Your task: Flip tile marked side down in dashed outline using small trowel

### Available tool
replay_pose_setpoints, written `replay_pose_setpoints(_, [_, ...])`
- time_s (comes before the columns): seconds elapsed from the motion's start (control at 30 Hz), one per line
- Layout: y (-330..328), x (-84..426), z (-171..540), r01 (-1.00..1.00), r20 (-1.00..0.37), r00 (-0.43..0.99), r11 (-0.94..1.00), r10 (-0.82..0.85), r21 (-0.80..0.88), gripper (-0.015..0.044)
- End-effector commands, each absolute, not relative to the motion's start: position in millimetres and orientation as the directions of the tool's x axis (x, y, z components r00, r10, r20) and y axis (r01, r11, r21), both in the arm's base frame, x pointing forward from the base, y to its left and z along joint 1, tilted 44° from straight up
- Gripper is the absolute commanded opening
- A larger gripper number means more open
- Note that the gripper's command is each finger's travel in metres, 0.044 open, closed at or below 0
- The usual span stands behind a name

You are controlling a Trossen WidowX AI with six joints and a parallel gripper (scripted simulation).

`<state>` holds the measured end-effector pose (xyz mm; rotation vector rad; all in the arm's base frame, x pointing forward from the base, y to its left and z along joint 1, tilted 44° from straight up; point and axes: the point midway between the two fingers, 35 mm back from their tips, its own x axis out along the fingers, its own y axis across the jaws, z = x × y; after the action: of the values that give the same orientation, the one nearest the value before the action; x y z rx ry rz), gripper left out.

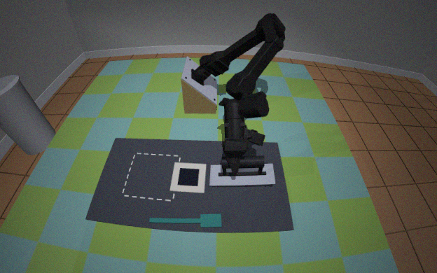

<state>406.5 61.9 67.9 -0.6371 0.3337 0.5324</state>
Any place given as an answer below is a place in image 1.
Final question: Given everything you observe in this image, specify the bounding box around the white square tile with dark square mark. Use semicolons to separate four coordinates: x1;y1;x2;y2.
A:
170;162;206;193

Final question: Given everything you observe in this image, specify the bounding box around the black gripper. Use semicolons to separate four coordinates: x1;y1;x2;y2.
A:
223;119;248;175

